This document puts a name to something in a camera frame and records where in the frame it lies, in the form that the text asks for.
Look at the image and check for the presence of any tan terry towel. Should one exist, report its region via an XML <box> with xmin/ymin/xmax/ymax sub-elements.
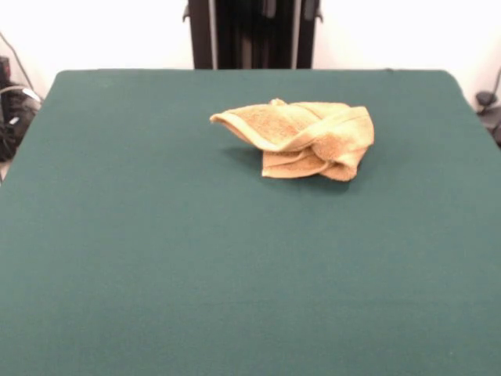
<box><xmin>209</xmin><ymin>98</ymin><xmax>376</xmax><ymax>183</ymax></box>

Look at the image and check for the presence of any dark green tablecloth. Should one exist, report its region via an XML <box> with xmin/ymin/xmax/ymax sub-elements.
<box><xmin>0</xmin><ymin>68</ymin><xmax>501</xmax><ymax>376</ymax></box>

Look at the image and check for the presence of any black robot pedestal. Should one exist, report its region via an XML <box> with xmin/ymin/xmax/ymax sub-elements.
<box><xmin>182</xmin><ymin>0</ymin><xmax>325</xmax><ymax>71</ymax></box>

